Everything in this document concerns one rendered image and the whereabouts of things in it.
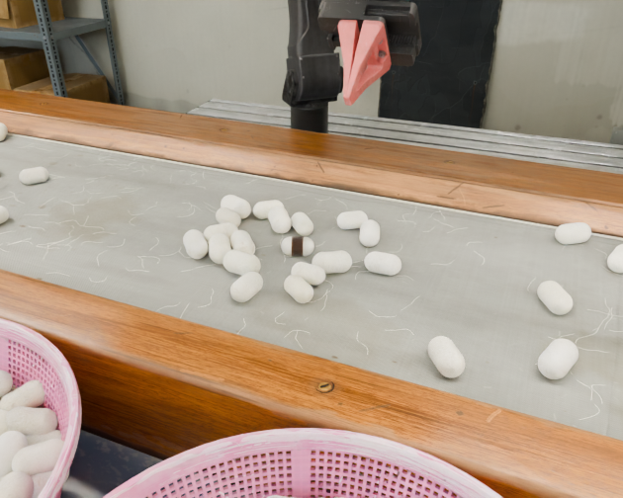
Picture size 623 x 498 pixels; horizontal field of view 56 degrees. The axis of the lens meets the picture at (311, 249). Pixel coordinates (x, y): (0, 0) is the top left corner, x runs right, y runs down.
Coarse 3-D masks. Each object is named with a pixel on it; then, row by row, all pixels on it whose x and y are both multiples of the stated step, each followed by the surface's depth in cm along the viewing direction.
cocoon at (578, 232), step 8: (568, 224) 56; (576, 224) 56; (584, 224) 56; (560, 232) 56; (568, 232) 55; (576, 232) 55; (584, 232) 55; (560, 240) 56; (568, 240) 55; (576, 240) 56; (584, 240) 56
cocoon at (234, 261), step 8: (224, 256) 51; (232, 256) 51; (240, 256) 51; (248, 256) 51; (224, 264) 51; (232, 264) 51; (240, 264) 50; (248, 264) 50; (256, 264) 50; (232, 272) 51; (240, 272) 51; (256, 272) 51
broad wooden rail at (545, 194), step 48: (0, 96) 92; (48, 96) 92; (96, 144) 79; (144, 144) 77; (192, 144) 75; (240, 144) 73; (288, 144) 73; (336, 144) 73; (384, 144) 73; (384, 192) 66; (432, 192) 64; (480, 192) 63; (528, 192) 61; (576, 192) 61
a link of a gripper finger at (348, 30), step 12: (348, 24) 58; (348, 36) 58; (396, 36) 62; (408, 36) 61; (348, 48) 58; (396, 48) 61; (408, 48) 61; (348, 60) 58; (396, 60) 62; (408, 60) 62; (348, 72) 58
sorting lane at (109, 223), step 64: (0, 192) 67; (64, 192) 67; (128, 192) 67; (192, 192) 67; (256, 192) 67; (320, 192) 67; (0, 256) 55; (64, 256) 55; (128, 256) 55; (256, 256) 55; (448, 256) 55; (512, 256) 55; (576, 256) 55; (192, 320) 46; (256, 320) 46; (320, 320) 46; (384, 320) 46; (448, 320) 46; (512, 320) 46; (576, 320) 46; (448, 384) 40; (512, 384) 40; (576, 384) 40
